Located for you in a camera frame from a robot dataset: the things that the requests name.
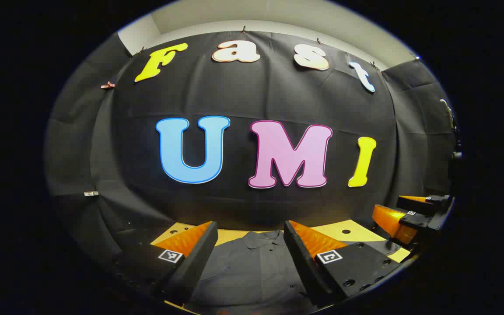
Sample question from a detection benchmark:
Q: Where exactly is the black backdrop cloth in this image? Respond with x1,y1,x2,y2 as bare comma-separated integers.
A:
44,31,460,280

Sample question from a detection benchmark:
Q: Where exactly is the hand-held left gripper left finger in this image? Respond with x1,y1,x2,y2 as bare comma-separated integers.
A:
114,221,219,307

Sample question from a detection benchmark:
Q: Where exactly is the grey button-up shirt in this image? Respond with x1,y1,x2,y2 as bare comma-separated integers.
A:
184,230,403,314

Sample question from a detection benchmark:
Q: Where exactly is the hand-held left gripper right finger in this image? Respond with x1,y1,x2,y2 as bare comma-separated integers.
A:
283,220,401,309

